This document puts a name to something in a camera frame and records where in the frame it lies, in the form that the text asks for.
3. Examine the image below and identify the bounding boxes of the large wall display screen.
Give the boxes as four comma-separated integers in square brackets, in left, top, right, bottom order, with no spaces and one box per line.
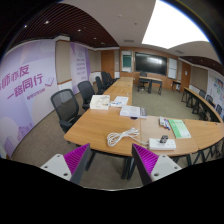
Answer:
[135,52,167,76]

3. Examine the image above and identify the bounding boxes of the small desk at front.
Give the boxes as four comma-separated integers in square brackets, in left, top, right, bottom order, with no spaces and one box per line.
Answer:
[138,76,163,95]

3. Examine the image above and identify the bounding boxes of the black chair at front desk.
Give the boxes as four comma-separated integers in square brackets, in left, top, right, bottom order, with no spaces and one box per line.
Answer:
[138,71,149,92]

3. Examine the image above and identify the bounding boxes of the markers on table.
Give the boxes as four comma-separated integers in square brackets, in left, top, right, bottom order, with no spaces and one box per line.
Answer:
[159,117,170,129]

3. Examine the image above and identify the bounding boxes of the black charger plug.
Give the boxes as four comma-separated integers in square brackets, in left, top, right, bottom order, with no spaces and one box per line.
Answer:
[159,135,168,144]

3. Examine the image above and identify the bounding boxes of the long wooden conference table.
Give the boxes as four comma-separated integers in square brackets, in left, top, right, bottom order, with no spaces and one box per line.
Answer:
[63,76,224,181]

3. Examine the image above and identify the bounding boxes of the white book stack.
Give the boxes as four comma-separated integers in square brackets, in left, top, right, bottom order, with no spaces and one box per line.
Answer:
[120,105,147,118]

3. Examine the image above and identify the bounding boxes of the white papers on table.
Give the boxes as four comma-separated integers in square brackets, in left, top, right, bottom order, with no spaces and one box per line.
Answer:
[109,96,128,107]

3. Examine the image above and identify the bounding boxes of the purple wall banner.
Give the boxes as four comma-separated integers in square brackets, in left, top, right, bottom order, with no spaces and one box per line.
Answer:
[0,39,58,157]

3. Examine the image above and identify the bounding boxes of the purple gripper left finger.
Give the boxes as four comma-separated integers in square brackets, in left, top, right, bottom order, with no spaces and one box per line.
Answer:
[41,144,90,184]

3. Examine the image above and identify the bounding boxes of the white coiled cable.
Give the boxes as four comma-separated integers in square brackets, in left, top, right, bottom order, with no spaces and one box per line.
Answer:
[106,127,150,148]

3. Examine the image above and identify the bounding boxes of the curved right side table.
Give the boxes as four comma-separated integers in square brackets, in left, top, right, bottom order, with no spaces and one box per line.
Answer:
[182,88,223,123]

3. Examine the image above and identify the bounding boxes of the black mesh office chair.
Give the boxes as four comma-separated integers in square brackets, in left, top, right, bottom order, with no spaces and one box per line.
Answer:
[51,89,81,132]

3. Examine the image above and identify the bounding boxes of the green booklet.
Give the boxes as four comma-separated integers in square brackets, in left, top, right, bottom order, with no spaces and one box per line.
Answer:
[168,119,191,139]

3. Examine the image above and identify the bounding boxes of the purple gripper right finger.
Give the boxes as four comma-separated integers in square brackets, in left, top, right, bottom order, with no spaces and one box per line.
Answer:
[132,144,181,185]

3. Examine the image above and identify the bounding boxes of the white power strip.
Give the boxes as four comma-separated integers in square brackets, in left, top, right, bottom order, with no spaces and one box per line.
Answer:
[149,138,176,150]

